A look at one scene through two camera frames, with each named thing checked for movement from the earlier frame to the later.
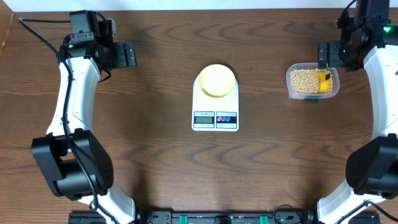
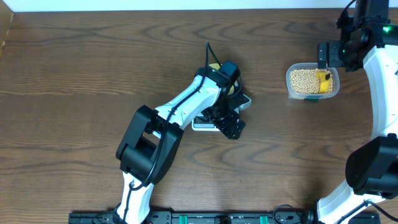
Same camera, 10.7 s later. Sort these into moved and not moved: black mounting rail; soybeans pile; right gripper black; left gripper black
Moved: left gripper black
Not moved: right gripper black; black mounting rail; soybeans pile
